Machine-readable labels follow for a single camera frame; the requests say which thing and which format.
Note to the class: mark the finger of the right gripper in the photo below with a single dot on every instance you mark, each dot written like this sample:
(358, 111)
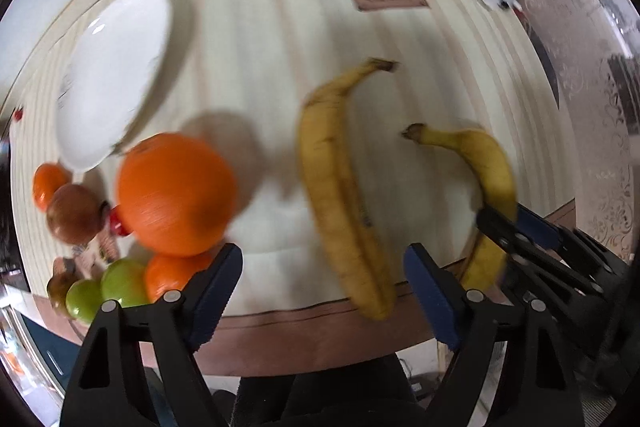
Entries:
(575, 247)
(504, 232)

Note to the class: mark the short yellow banana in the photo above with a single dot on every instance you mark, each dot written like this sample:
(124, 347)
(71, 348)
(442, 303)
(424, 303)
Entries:
(493, 173)

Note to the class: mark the green apple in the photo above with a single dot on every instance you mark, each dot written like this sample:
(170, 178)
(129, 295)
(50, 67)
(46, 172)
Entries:
(123, 282)
(83, 300)

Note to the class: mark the dark brown apple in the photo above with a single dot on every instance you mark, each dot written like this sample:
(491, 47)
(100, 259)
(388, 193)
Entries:
(57, 289)

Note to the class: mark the small mandarin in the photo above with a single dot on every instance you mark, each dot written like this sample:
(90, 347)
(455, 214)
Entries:
(48, 178)
(167, 273)

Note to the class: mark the red brown apple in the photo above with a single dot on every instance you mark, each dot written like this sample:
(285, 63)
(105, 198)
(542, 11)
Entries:
(74, 215)

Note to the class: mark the large orange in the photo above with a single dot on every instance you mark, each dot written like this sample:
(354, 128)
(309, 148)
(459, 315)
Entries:
(176, 194)

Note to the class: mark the long spotted banana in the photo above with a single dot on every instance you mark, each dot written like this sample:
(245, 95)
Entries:
(347, 235)

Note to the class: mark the cat print mat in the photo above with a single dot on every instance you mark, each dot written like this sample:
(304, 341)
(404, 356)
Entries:
(91, 260)

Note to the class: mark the small red tomato magnet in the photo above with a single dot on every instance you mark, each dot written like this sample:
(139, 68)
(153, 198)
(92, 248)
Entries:
(18, 114)

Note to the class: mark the white floral plate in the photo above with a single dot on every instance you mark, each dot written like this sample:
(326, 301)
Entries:
(108, 77)

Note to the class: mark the striped tablecloth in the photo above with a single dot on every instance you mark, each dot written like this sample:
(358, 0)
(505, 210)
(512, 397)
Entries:
(239, 74)

